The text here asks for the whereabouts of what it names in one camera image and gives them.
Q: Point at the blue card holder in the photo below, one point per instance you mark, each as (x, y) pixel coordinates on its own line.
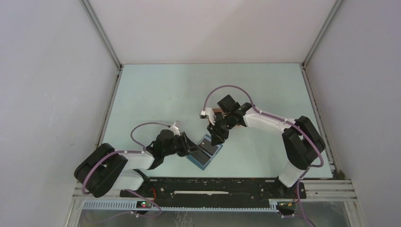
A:
(211, 157)

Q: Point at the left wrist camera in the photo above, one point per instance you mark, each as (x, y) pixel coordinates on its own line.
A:
(175, 128)

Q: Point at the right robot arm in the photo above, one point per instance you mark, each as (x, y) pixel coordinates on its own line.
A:
(302, 142)

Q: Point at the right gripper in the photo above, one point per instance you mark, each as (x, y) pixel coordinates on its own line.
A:
(216, 136)

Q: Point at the dark card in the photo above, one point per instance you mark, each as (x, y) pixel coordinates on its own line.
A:
(200, 158)

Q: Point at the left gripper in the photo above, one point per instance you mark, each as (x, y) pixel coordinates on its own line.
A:
(187, 146)

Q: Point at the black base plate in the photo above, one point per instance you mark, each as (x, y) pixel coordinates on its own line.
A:
(224, 193)

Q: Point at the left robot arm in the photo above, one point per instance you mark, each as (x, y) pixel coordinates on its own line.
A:
(108, 169)

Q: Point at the pink oval tray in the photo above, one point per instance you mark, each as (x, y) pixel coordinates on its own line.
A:
(228, 120)

